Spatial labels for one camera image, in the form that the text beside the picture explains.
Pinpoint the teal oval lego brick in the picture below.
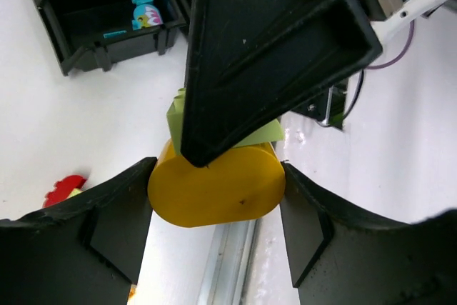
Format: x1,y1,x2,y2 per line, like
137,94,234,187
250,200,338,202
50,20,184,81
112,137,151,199
132,4,163,30

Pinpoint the orange flat 2x4 brick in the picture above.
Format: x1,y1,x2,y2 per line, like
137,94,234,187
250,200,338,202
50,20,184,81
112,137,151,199
128,284,136,301

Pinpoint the aluminium table edge rail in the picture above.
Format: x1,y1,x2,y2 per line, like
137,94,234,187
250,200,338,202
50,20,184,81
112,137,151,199
197,220,258,305

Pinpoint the black four-compartment tray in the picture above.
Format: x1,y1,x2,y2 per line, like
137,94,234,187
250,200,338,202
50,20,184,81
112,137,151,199
33,0,189,75

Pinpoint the small light green brick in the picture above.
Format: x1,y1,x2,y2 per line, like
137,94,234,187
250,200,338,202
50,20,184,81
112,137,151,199
68,189,82,199

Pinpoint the red arch lego brick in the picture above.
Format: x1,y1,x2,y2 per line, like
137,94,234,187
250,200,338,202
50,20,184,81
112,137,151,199
42,174,87,208

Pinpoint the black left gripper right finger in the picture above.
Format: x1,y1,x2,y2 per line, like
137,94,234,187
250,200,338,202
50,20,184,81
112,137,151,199
280,164,456,304

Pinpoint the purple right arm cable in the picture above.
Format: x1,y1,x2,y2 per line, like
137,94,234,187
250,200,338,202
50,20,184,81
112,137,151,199
366,19,416,71

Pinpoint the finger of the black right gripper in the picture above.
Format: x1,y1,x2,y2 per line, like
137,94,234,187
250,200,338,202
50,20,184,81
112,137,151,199
181,0,382,167

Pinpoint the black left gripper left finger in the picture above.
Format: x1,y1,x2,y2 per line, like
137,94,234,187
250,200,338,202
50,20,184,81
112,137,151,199
1,157,156,304

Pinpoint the small teal square brick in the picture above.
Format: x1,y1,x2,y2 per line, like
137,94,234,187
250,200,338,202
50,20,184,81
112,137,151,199
103,30,127,39

